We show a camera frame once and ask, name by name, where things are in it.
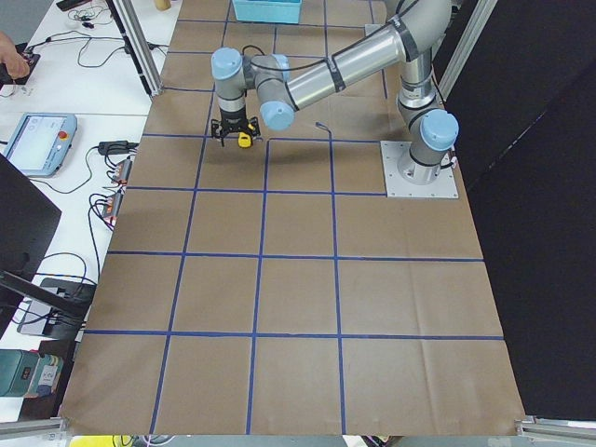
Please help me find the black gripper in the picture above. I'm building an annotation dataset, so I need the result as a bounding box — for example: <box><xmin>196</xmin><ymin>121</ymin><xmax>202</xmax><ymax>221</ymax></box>
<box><xmin>210</xmin><ymin>109</ymin><xmax>260</xmax><ymax>146</ymax></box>

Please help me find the yellow beetle toy car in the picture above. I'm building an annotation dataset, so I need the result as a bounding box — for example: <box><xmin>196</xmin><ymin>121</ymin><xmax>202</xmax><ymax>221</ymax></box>
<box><xmin>237</xmin><ymin>132</ymin><xmax>253</xmax><ymax>149</ymax></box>

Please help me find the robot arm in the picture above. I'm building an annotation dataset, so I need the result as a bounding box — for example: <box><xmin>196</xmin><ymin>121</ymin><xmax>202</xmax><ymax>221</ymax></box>
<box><xmin>210</xmin><ymin>1</ymin><xmax>459</xmax><ymax>185</ymax></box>

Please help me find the person hand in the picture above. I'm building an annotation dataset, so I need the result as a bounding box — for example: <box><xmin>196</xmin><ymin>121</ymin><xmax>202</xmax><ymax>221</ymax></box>
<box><xmin>0</xmin><ymin>32</ymin><xmax>30</xmax><ymax>79</ymax></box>

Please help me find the light blue plastic bin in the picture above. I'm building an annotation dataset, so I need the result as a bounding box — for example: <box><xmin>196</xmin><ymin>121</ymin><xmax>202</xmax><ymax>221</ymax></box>
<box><xmin>232</xmin><ymin>0</ymin><xmax>303</xmax><ymax>24</ymax></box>

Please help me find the orange grey adapter box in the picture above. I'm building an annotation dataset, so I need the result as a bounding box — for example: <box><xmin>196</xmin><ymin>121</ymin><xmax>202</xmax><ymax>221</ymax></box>
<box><xmin>110</xmin><ymin>158</ymin><xmax>133</xmax><ymax>185</ymax></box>

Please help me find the black power brick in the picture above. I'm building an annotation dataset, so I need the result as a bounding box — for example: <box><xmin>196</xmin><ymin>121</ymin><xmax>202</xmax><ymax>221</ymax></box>
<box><xmin>97</xmin><ymin>141</ymin><xmax>129</xmax><ymax>156</ymax></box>

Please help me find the wooden cylinder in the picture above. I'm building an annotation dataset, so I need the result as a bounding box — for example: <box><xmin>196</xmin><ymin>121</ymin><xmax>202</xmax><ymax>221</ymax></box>
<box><xmin>154</xmin><ymin>0</ymin><xmax>171</xmax><ymax>11</ymax></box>

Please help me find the teach pendant tablet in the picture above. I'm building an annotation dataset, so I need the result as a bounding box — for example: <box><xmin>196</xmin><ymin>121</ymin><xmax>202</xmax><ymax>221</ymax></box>
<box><xmin>3</xmin><ymin>112</ymin><xmax>78</xmax><ymax>178</ymax></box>

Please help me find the black monitor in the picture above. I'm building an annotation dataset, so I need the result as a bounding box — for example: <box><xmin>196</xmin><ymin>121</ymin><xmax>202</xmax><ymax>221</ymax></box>
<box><xmin>1</xmin><ymin>157</ymin><xmax>94</xmax><ymax>340</ymax></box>

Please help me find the green device box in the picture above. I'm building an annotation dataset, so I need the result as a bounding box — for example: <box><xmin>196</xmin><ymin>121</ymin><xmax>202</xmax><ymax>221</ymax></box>
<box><xmin>1</xmin><ymin>349</ymin><xmax>63</xmax><ymax>399</ymax></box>

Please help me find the aluminium frame post left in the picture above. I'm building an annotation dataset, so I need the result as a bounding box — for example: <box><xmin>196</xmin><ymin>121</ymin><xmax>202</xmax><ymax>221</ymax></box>
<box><xmin>106</xmin><ymin>0</ymin><xmax>163</xmax><ymax>98</ymax></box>

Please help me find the aluminium frame post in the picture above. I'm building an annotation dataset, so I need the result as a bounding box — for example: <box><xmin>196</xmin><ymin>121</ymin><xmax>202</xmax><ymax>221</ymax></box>
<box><xmin>106</xmin><ymin>0</ymin><xmax>163</xmax><ymax>98</ymax></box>
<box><xmin>438</xmin><ymin>0</ymin><xmax>498</xmax><ymax>102</ymax></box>

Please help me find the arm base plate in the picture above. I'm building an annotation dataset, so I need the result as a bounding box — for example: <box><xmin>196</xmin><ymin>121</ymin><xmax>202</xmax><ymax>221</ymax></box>
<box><xmin>380</xmin><ymin>141</ymin><xmax>459</xmax><ymax>199</ymax></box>

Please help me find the aluminium frame post right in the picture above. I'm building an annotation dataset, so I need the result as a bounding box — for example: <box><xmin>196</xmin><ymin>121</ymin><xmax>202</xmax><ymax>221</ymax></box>
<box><xmin>438</xmin><ymin>0</ymin><xmax>498</xmax><ymax>102</ymax></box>

